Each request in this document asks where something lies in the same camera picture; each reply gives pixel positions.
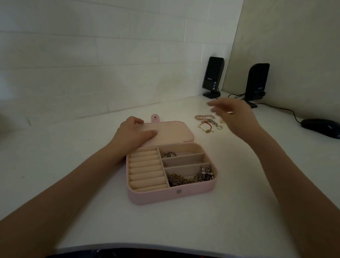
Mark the silver flower brooch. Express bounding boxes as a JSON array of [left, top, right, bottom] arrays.
[[199, 166, 215, 182]]

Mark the person's left forearm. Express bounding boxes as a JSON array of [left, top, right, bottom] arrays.
[[0, 140, 129, 258]]

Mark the black mouse cable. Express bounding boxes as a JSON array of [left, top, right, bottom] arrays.
[[253, 102, 303, 124]]

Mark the gold chain necklace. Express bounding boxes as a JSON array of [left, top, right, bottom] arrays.
[[166, 172, 204, 188]]

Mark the pink jewelry box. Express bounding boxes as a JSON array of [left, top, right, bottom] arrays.
[[124, 113, 220, 209]]

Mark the person's right hand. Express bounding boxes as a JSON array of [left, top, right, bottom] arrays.
[[206, 97, 265, 143]]

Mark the person's left hand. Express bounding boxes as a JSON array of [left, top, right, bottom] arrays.
[[110, 116, 160, 159]]

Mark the person's right forearm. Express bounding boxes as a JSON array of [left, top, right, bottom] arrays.
[[245, 126, 340, 258]]

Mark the black desktop speaker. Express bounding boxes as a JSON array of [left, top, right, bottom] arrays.
[[202, 56, 225, 99], [242, 62, 270, 109]]

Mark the red cord gold bracelet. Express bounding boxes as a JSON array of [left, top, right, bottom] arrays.
[[198, 120, 217, 134]]

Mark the black computer mouse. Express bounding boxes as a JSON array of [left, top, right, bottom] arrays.
[[300, 118, 340, 140]]

